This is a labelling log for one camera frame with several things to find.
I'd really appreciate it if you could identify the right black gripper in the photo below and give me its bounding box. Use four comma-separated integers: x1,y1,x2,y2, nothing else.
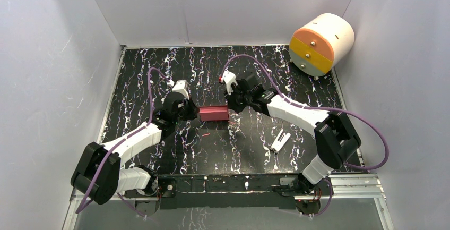
223,83,252,115

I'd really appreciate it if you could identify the pink paper box sheet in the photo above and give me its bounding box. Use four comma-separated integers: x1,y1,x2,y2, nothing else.
199,105,230,121

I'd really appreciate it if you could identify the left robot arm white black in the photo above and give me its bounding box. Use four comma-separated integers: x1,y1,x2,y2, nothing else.
70,89,199,205

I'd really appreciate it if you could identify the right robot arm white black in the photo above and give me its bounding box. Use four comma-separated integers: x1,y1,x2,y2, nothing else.
219,71,361,196

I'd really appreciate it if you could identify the small white plastic clip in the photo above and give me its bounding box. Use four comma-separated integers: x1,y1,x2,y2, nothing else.
270,129,291,153

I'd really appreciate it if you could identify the round drawer cabinet toy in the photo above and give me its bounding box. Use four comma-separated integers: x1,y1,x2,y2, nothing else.
289,13,355,78

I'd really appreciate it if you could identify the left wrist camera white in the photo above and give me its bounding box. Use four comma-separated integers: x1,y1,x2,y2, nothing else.
171,80,190,99

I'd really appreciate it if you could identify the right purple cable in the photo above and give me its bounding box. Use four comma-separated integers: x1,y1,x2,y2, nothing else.
219,54,390,218

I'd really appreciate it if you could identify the purple cable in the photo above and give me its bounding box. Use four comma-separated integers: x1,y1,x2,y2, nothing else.
219,54,390,218
75,67,175,218

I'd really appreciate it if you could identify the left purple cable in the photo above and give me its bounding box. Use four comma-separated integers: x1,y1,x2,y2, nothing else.
75,67,175,218

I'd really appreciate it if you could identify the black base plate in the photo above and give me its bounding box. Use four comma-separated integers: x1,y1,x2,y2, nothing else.
125,173,330,210

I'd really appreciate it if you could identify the aluminium front rail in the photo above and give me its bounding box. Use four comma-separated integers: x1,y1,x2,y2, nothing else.
89,170,385,205

